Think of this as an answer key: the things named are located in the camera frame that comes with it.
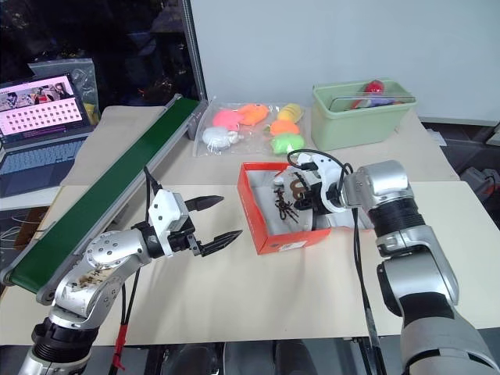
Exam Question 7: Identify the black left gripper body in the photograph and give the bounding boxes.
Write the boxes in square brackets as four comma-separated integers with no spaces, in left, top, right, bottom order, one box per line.
[167,220,205,258]

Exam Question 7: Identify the open laptop computer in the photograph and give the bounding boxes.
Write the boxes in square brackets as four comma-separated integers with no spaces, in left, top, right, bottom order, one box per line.
[0,73,95,199]

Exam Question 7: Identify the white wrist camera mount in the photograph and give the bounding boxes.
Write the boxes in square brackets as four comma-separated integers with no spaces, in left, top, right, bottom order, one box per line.
[298,153,349,214]
[148,188,185,259]

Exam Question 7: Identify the white soft toy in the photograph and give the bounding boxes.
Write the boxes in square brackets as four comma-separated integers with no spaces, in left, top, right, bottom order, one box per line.
[202,126,244,152]

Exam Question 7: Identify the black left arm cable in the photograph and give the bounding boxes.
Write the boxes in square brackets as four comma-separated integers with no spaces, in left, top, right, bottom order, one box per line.
[112,166,163,375]

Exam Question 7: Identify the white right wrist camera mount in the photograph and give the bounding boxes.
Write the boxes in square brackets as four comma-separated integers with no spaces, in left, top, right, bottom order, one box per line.
[298,153,349,214]

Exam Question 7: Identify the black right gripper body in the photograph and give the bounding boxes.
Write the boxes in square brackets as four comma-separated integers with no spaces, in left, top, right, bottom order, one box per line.
[301,174,328,216]

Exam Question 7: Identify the white tissue paper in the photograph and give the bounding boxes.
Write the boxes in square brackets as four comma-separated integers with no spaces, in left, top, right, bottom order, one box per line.
[248,170,292,237]

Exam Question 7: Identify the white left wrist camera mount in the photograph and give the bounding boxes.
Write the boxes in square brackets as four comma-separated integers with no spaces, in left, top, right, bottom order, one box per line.
[148,188,185,259]

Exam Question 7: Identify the aluminium frame post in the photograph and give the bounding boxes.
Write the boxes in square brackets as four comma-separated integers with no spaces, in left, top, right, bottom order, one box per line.
[183,0,209,103]

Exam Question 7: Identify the yellow soft toy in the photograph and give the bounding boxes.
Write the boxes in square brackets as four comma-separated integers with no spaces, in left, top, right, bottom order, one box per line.
[277,102,305,123]

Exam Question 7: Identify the large orange soft toy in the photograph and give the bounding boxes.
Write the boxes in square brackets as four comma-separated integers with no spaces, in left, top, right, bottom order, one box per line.
[237,102,270,127]

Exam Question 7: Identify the light green plastic bin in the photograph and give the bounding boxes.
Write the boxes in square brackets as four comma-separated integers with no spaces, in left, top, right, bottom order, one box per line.
[311,77,418,152]

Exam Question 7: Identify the pink soft toy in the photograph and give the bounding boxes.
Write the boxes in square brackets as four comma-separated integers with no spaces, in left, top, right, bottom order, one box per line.
[212,109,241,130]

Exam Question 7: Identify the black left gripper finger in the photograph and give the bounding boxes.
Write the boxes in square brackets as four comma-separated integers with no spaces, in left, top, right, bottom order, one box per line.
[199,230,244,258]
[184,195,225,213]

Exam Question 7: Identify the grey and red device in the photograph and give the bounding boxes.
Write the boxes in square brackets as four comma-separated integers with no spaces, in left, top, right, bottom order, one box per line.
[459,165,500,205]

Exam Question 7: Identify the orange cardboard shoebox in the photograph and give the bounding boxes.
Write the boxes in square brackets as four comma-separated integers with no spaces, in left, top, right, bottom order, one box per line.
[237,161,377,255]

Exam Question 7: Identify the green conveyor belt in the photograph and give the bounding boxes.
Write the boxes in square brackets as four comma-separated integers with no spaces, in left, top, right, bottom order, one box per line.
[0,93,210,306]

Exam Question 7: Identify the clear plastic toy bag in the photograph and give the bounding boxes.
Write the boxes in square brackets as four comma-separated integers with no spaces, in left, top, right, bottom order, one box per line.
[192,98,310,158]

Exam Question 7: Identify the brown board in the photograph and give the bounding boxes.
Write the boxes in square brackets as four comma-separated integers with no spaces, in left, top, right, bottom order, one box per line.
[13,205,49,248]

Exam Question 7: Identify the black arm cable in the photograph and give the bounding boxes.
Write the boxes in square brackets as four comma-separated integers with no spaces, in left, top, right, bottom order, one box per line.
[287,149,391,375]
[112,166,163,375]

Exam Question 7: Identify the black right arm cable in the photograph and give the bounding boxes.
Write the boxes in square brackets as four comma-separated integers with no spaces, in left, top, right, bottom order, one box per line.
[287,149,391,375]

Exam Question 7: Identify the green soft toy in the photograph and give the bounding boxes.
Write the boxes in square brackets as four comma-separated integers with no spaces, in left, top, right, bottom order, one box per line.
[270,132,305,156]

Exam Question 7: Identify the small orange soft toy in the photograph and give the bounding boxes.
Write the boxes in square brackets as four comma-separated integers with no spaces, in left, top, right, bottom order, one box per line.
[268,120,301,137]

